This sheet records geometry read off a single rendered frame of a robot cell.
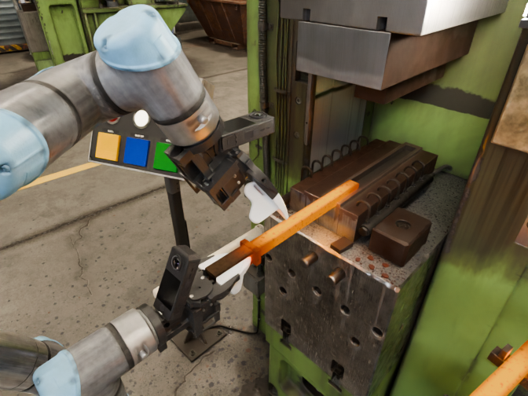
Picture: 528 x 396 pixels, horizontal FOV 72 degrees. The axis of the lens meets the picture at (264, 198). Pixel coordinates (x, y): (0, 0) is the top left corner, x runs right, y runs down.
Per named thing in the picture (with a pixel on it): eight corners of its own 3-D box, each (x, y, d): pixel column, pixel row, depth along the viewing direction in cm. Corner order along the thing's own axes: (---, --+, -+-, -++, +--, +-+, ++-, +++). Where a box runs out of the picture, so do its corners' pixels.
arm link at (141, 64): (93, 17, 40) (160, -13, 37) (151, 93, 48) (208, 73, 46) (73, 58, 35) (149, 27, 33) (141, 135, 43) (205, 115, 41)
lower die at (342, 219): (353, 243, 84) (358, 213, 79) (288, 207, 96) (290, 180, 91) (431, 177, 109) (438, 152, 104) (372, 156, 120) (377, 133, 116)
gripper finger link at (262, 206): (269, 240, 58) (227, 202, 55) (291, 212, 59) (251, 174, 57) (276, 242, 55) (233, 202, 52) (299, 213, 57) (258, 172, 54)
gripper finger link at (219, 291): (229, 270, 66) (188, 295, 61) (228, 263, 65) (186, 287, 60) (245, 285, 63) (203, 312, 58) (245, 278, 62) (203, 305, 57)
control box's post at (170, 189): (196, 339, 166) (158, 115, 106) (191, 335, 168) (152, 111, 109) (203, 335, 168) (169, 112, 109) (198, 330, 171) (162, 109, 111)
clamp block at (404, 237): (401, 269, 77) (408, 246, 73) (367, 250, 82) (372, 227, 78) (427, 243, 84) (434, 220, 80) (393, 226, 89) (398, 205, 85)
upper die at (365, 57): (380, 90, 64) (390, 33, 59) (295, 70, 76) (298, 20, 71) (468, 53, 89) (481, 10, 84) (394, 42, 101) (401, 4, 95)
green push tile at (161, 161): (175, 172, 98) (179, 146, 98) (152, 167, 100) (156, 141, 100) (179, 172, 100) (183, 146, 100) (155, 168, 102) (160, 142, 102)
